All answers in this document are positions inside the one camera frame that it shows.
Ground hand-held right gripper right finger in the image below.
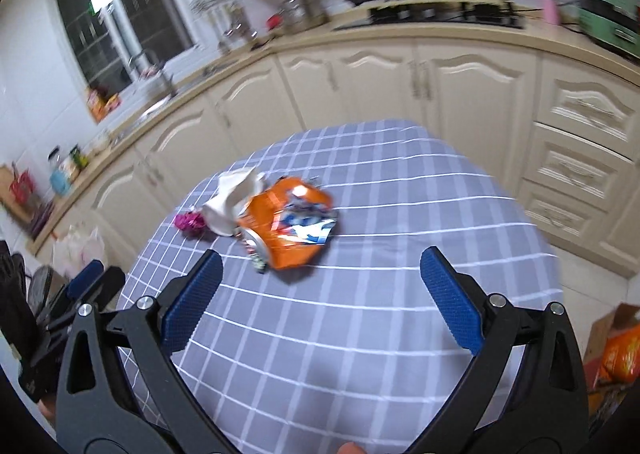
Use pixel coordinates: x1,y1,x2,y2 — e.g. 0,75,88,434
420,246,590,454

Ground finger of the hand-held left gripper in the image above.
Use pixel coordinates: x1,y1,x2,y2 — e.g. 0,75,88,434
65,260,105,302
75,266,126,315

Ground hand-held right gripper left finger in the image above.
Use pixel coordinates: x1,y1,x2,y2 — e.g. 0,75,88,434
56,250,223,454

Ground purple candy wrapper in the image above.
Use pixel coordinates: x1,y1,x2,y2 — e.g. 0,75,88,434
174,211,207,236

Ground white paper packet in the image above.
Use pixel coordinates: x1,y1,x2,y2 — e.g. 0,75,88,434
202,169,266,237

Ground orange snack bag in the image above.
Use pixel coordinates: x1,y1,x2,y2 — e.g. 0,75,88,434
235,177,340,271

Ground hanging plastic bag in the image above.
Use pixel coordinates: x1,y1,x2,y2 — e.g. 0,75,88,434
52,226,103,275

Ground steel rice cooker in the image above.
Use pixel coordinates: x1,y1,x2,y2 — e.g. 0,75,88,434
27,264,66,330

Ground blue carton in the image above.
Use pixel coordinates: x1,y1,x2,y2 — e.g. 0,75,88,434
49,169,73,196

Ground purple checkered tablecloth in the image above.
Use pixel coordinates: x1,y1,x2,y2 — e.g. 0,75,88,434
116,120,563,454

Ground red knife rack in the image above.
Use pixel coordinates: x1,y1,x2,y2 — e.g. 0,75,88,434
7,164,53,240

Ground clear plastic jar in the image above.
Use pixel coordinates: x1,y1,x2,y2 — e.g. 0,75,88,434
48,147,81,180

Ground wooden cutting board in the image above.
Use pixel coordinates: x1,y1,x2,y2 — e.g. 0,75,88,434
0,163,21,215

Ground cardboard box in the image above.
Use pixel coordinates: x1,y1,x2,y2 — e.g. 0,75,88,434
582,303,640,415

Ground orange dish soap bottle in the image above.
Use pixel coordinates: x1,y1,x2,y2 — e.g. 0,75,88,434
85,88,108,122

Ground steel sink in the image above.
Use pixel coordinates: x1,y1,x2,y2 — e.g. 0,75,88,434
112,69,236,140

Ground steel faucet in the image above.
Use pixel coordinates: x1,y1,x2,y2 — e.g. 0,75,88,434
129,50,178,97

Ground cream base cabinets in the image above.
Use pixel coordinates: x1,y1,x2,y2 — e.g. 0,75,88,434
30,9,640,280

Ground sliding window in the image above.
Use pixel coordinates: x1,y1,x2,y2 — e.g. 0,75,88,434
47,0,196,95

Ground black gas stove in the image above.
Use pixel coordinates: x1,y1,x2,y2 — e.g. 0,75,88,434
334,1,528,31

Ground steel steamer pot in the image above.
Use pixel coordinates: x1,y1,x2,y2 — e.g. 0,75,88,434
280,0,331,32

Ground green electric cooker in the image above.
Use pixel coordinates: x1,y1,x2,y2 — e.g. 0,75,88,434
575,0,640,60

